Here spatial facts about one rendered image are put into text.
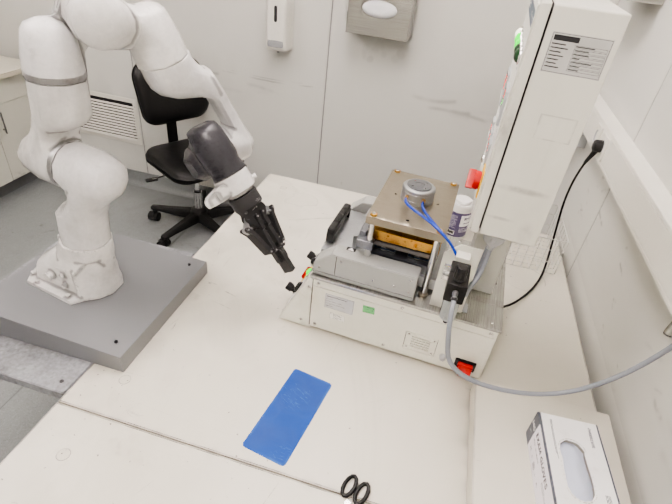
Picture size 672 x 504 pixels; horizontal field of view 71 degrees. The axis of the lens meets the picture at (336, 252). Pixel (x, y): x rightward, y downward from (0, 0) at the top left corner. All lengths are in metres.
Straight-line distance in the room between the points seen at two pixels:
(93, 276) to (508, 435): 1.02
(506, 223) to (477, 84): 1.68
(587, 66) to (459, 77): 1.73
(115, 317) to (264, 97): 1.87
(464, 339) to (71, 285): 0.96
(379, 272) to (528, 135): 0.43
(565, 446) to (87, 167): 1.10
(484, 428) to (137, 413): 0.73
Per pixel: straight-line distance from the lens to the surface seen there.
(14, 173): 3.60
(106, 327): 1.24
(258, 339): 1.23
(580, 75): 0.88
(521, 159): 0.92
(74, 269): 1.28
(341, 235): 1.22
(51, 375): 1.25
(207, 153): 1.12
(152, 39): 1.07
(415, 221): 1.06
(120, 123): 3.45
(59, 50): 1.06
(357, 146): 2.77
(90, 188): 1.10
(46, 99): 1.08
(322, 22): 2.65
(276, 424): 1.07
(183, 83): 1.10
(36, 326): 1.28
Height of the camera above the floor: 1.64
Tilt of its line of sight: 35 degrees down
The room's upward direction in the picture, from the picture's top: 7 degrees clockwise
